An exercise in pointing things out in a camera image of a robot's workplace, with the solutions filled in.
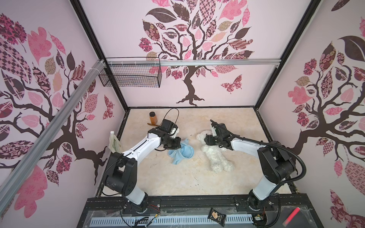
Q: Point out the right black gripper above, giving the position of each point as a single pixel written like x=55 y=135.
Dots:
x=208 y=140

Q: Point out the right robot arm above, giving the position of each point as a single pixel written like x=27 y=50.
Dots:
x=276 y=163

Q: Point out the small dark snack packet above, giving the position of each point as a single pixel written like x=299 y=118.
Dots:
x=217 y=217

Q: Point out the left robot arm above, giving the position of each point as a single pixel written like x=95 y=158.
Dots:
x=121 y=172

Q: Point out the light blue bear hoodie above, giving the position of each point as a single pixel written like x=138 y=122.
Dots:
x=185 y=152

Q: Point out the rear aluminium frame bar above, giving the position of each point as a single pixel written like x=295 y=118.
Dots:
x=217 y=62

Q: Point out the white teddy bear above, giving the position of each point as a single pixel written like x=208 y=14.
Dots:
x=218 y=161

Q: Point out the left aluminium frame bar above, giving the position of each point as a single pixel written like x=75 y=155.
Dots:
x=21 y=172

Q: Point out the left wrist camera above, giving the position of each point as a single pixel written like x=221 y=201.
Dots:
x=174 y=132

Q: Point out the white slotted cable duct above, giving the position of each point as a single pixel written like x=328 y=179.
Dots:
x=164 y=221

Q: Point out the black wire basket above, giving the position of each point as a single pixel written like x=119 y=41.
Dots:
x=132 y=72

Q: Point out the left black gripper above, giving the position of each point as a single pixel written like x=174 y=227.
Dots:
x=176 y=146

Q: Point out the aluminium frame bar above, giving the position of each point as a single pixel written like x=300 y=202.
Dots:
x=217 y=62
x=21 y=172

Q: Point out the pink marker pen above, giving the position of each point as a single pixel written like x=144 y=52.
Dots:
x=291 y=216

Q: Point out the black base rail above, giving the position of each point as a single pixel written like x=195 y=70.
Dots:
x=174 y=203

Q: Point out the amber bottle black cap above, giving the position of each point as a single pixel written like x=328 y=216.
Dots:
x=153 y=118

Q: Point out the white green pouch bottle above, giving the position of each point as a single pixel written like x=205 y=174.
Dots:
x=114 y=144

